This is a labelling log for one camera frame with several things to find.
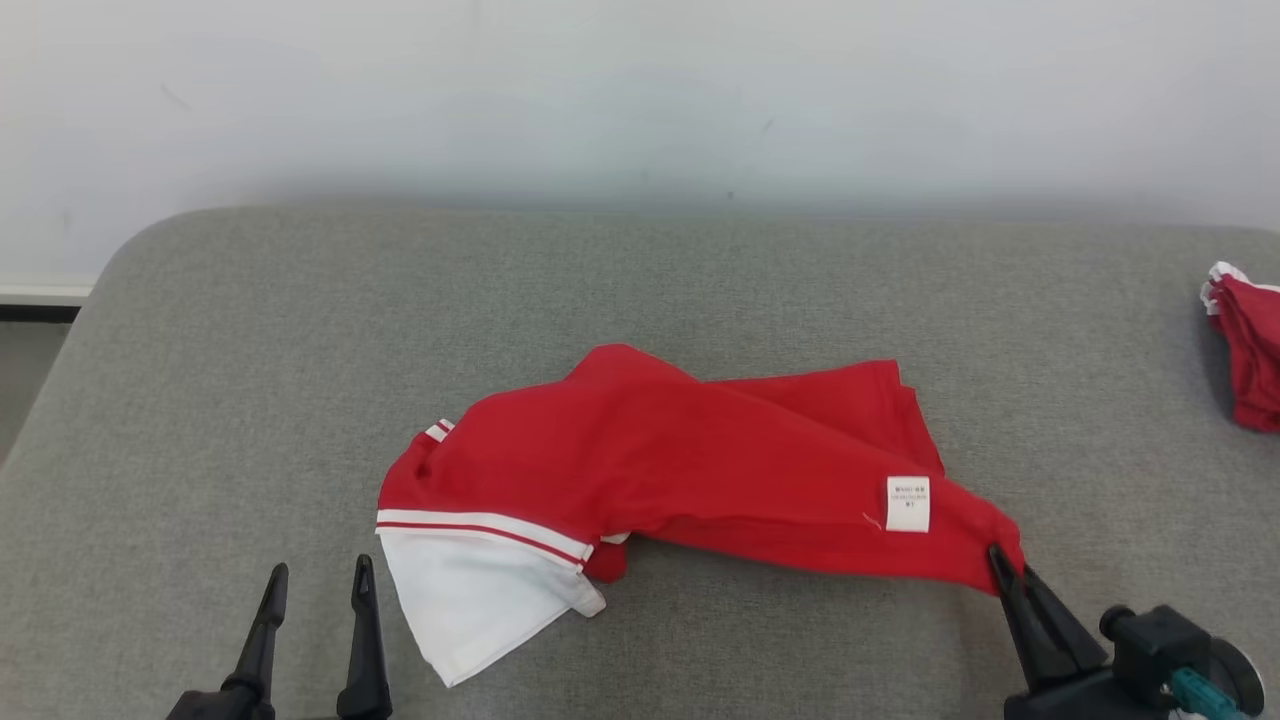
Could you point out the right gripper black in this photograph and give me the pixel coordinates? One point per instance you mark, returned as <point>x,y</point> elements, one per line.
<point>1080,702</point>

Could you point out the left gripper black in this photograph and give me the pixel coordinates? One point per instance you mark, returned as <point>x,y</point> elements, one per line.
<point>205,708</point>

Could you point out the red shorts with white trim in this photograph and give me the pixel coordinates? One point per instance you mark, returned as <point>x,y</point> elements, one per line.
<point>1255,350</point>

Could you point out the red white sports jersey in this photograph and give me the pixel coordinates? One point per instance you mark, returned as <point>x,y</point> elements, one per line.
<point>650,460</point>

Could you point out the white skirting board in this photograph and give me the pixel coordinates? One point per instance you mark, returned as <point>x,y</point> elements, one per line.
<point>40,292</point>

